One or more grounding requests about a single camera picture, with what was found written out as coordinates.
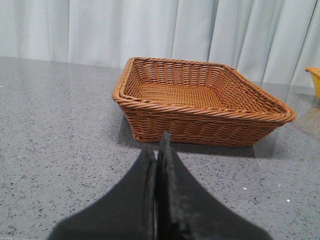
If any yellow wicker basket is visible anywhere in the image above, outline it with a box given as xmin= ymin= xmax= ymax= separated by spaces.
xmin=305 ymin=66 xmax=320 ymax=98

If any brown wicker basket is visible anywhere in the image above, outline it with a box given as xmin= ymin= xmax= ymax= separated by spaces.
xmin=112 ymin=57 xmax=296 ymax=147

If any white curtain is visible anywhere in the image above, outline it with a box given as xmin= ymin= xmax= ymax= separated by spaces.
xmin=0 ymin=0 xmax=320 ymax=85

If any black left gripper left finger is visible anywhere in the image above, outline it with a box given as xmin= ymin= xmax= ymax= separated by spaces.
xmin=48 ymin=147 xmax=157 ymax=240

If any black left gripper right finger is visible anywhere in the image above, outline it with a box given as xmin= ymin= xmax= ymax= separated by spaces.
xmin=156 ymin=131 xmax=272 ymax=240

